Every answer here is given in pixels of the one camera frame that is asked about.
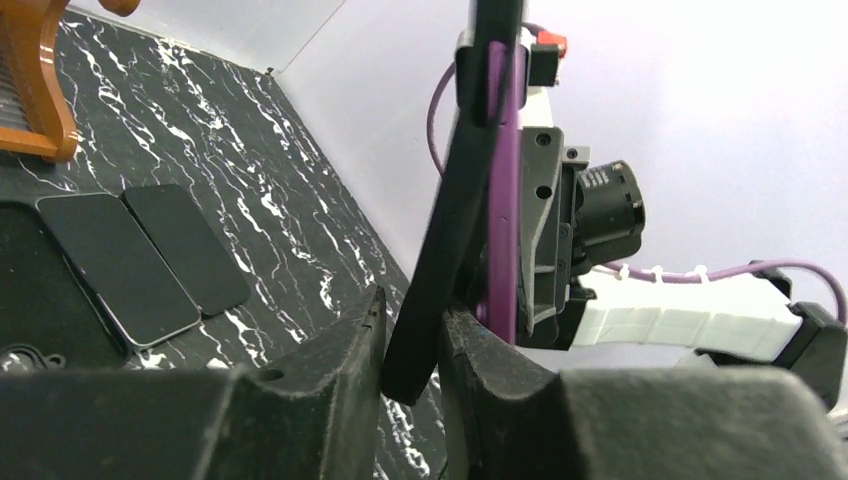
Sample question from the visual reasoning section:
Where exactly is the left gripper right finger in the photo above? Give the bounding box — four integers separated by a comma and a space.
439, 311, 847, 479

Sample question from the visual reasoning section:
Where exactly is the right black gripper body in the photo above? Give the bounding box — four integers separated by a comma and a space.
516, 127, 588, 348

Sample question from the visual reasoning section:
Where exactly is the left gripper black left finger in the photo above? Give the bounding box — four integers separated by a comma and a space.
1, 286, 386, 479

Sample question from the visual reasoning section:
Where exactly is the blue phone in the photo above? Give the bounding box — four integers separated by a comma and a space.
122, 184, 251, 317

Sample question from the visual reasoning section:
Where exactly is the purple phone black case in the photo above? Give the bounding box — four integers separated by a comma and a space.
480, 42, 524, 345

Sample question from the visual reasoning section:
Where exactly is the black smartphone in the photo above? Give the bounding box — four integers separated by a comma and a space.
35, 193, 201, 351

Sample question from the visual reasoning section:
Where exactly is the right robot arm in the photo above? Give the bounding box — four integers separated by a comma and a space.
515, 127, 847, 408

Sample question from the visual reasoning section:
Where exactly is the orange wooden shelf rack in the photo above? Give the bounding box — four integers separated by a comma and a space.
0, 0, 142, 164

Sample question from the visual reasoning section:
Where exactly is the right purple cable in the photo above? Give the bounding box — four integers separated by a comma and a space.
425, 19, 848, 326

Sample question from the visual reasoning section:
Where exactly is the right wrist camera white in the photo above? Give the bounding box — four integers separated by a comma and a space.
519, 22, 568, 127

